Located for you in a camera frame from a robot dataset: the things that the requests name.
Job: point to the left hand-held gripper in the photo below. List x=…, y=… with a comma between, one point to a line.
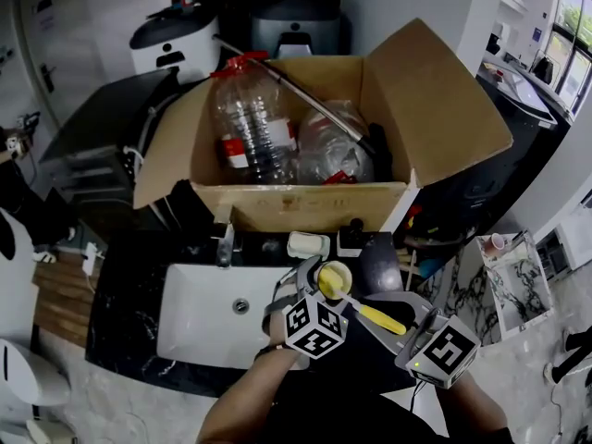
x=316, y=330

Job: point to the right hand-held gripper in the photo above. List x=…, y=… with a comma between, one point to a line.
x=445, y=350

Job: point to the yellow sponge brush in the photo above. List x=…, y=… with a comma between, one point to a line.
x=365, y=312

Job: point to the cream plastic cup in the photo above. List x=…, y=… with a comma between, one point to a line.
x=341, y=273

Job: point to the person's right forearm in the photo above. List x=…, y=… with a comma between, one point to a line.
x=476, y=410

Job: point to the person's left forearm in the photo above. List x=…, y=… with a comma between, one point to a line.
x=245, y=398

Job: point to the pink paper cup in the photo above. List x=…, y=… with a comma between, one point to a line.
x=494, y=244

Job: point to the white soap dish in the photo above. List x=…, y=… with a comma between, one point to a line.
x=307, y=243

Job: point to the white box with black knob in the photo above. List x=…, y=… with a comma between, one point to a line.
x=353, y=243

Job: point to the wooden stick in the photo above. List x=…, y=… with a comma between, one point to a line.
x=411, y=267

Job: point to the large cardboard box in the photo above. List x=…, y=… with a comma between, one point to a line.
x=333, y=201

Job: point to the chrome faucet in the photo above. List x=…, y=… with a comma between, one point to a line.
x=225, y=248

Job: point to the person's black shirt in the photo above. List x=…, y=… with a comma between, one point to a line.
x=351, y=414

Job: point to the white rectangular sink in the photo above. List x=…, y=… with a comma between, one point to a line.
x=213, y=315

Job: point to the crumpled clear plastic bottle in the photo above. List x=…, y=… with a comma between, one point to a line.
x=333, y=148

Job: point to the white marble shelf box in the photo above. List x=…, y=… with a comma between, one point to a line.
x=518, y=285

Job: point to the clear bottle with red cap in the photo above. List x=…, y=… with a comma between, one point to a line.
x=252, y=123

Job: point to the long metal rod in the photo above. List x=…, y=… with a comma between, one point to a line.
x=300, y=91

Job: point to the white power adapter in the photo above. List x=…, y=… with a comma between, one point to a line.
x=90, y=255

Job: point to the grey bin with dark lid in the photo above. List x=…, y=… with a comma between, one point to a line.
x=296, y=30

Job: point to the black cabinet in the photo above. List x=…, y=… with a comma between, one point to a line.
x=99, y=137

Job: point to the black bag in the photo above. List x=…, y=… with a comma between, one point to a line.
x=544, y=70

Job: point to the white rounded appliance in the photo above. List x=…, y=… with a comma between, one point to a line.
x=25, y=377

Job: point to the window with dark frame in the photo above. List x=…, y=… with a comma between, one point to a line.
x=573, y=40

